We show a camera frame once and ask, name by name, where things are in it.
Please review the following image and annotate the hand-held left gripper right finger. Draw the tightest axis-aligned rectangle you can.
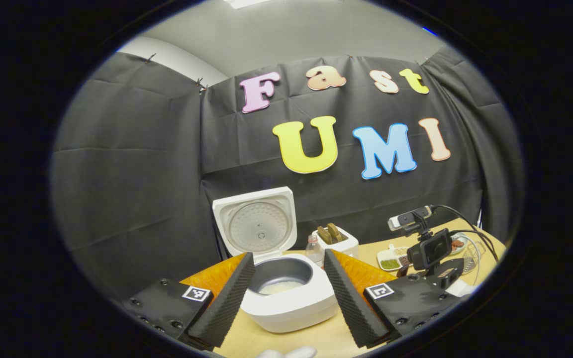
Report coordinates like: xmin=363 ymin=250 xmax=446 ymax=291
xmin=323 ymin=249 xmax=461 ymax=349

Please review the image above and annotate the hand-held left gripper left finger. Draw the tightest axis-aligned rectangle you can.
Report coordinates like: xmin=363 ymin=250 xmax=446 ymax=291
xmin=120 ymin=252 xmax=256 ymax=349

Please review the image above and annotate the wire chopstick holder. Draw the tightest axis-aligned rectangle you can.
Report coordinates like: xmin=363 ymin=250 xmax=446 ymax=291
xmin=458 ymin=240 xmax=487 ymax=275

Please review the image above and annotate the white rice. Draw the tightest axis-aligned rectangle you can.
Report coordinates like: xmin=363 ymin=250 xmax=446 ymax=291
xmin=258 ymin=281 xmax=304 ymax=295

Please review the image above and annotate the white rice cooker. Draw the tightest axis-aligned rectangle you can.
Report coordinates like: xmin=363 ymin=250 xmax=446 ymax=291
xmin=212 ymin=186 xmax=339 ymax=334

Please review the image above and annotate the pale green plate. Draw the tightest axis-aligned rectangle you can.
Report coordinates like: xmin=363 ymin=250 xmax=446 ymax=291
xmin=448 ymin=234 xmax=472 ymax=257

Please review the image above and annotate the white divided grain dish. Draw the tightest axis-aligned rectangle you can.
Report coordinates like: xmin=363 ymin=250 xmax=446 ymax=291
xmin=377 ymin=244 xmax=411 ymax=272

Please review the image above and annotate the white toaster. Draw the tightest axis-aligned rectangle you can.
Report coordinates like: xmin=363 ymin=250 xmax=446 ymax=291
xmin=312 ymin=223 xmax=360 ymax=259

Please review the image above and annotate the clear bottle with red label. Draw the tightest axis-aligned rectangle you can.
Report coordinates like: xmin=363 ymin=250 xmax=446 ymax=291
xmin=305 ymin=235 xmax=325 ymax=268

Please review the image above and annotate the black backdrop cloth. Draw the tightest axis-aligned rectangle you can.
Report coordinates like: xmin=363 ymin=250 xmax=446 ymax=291
xmin=50 ymin=47 xmax=523 ymax=299

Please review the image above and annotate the ceiling light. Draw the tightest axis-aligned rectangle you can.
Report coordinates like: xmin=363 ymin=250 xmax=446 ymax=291
xmin=224 ymin=0 xmax=272 ymax=9

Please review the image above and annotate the black camera cable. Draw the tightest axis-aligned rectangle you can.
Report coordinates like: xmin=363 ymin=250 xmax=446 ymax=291
xmin=431 ymin=204 xmax=500 ymax=264

